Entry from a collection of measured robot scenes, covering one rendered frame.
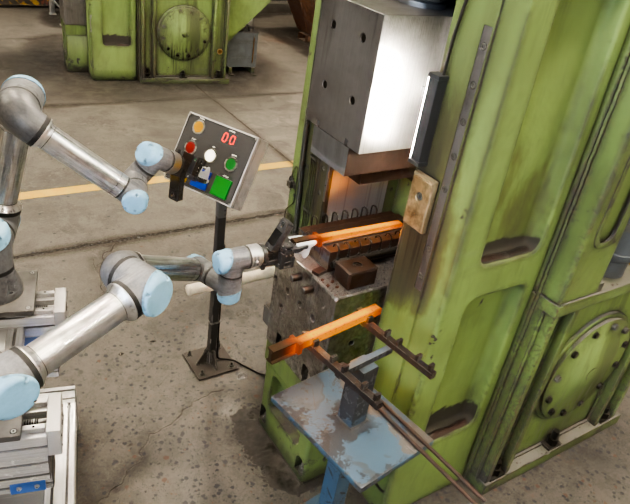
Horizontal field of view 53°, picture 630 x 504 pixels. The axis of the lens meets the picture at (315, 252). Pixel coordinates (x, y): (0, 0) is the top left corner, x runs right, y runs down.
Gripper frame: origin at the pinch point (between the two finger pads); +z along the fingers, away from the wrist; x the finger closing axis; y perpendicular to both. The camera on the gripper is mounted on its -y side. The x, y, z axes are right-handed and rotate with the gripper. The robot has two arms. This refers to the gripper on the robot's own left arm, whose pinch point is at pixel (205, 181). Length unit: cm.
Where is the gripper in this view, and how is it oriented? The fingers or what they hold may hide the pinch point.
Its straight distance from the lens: 230.0
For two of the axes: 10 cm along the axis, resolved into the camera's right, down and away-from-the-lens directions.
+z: 3.9, 1.0, 9.1
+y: 4.0, -9.2, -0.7
